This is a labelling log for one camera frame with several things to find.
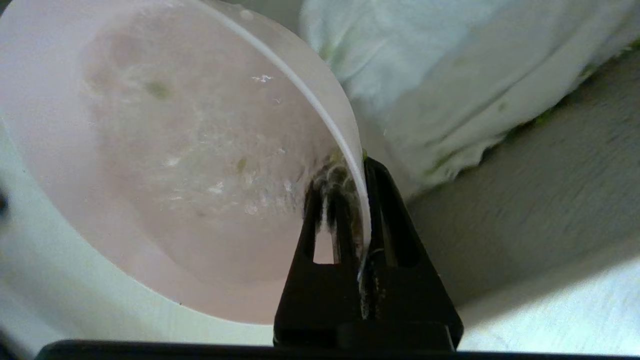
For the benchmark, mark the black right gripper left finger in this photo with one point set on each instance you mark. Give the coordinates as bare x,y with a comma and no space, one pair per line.
315,305

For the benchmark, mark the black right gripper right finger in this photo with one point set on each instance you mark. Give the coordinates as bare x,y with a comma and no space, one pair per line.
410,310

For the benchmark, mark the green vegetable scrap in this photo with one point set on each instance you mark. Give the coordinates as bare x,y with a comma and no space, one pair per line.
340,162

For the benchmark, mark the pink bowl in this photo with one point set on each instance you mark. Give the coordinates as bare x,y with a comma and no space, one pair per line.
125,150

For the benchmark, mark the stainless steel sink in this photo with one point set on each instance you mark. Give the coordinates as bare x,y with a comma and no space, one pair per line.
525,200

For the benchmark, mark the white crumpled cloth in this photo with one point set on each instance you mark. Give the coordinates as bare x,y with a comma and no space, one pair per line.
450,75

